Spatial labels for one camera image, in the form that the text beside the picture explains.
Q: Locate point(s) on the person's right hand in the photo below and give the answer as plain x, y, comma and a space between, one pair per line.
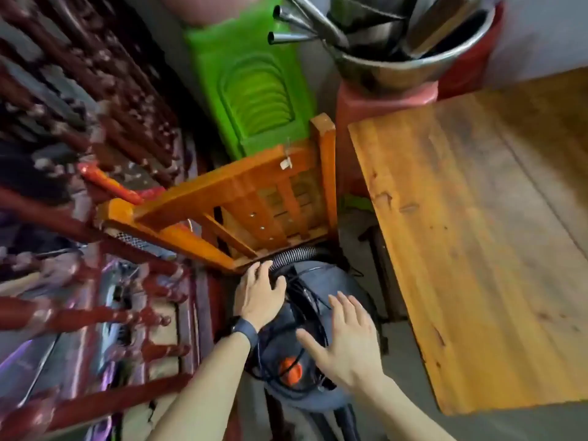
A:
351, 349

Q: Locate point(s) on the grey vacuum cleaner orange knobs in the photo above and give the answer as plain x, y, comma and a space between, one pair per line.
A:
275, 362

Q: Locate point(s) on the dark red wooden bed frame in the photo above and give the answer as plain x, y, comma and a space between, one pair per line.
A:
46, 316

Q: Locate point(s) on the black smartwatch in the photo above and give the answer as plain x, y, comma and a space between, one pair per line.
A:
245, 330

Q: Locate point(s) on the steel basin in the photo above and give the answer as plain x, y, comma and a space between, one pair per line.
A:
395, 71

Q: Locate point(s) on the person's left hand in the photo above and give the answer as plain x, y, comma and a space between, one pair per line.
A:
257, 298

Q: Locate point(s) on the green plastic stool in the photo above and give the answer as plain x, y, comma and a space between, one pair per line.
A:
257, 96

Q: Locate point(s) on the orange plastic stick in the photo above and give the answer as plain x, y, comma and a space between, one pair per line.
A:
105, 181

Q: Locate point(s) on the person's left forearm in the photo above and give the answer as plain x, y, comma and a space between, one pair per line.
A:
206, 390

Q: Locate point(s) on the wooden folding table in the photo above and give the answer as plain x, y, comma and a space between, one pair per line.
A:
482, 225

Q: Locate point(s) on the orange wooden chair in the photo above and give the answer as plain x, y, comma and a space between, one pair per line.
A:
220, 188

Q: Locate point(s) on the pink plastic basin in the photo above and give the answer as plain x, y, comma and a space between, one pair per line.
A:
206, 6

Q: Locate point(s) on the pink plastic stool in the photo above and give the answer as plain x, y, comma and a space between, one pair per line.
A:
367, 110

